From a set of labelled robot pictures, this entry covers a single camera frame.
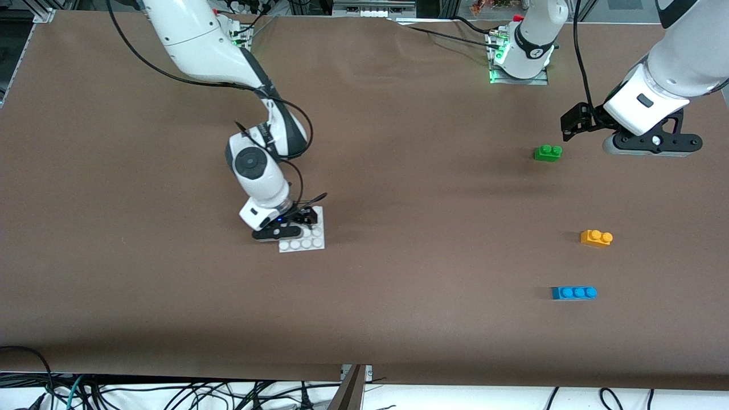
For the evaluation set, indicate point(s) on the white studded base plate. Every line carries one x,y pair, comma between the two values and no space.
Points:
307,244

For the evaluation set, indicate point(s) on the yellow two-stud block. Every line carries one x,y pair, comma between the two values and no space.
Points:
595,239

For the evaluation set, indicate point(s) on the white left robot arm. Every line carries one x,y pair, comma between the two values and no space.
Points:
692,51

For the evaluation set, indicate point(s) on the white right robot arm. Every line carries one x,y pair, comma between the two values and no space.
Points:
193,40

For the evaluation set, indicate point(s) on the green two-stud block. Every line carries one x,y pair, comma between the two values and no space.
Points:
547,155

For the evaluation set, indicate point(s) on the blue three-stud block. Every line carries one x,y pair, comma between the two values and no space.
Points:
572,294

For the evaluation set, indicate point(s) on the brown table cover sheet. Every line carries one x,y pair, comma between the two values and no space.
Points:
398,171

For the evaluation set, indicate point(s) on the orange patterned object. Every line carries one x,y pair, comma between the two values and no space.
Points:
490,5

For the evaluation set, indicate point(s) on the small silver clamp bracket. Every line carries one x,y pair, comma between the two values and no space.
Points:
367,371

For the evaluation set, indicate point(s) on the aluminium frame profile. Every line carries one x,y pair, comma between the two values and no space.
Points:
370,11

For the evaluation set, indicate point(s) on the grey aluminium side rail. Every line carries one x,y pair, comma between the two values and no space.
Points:
14,54

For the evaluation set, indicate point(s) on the silver corner bracket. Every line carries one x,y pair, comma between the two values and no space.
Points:
44,12

